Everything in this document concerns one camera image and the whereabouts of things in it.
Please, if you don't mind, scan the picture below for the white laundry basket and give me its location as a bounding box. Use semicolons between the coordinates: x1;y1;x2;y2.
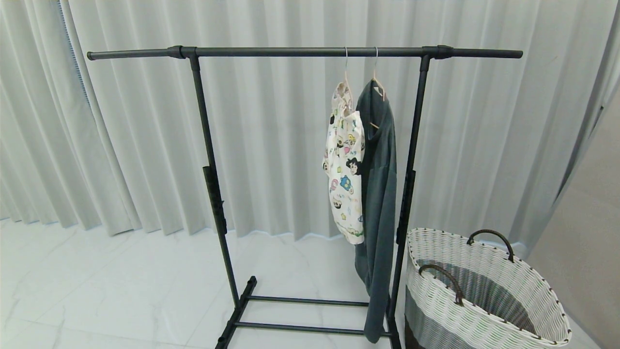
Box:
404;228;573;349

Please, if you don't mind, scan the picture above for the pink clothes hanger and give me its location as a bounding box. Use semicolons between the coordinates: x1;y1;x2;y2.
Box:
369;47;387;130
339;47;355;114

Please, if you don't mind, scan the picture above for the dark grey t-shirt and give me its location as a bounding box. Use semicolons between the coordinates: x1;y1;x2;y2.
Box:
354;80;398;345

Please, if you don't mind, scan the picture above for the black clothes rack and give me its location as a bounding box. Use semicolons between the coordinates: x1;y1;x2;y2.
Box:
86;45;524;349

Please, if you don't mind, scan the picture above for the cream printed garment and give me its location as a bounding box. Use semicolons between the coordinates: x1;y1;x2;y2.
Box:
322;81;366;245

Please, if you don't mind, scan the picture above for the white curtain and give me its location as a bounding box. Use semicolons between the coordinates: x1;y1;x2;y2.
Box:
0;0;620;253

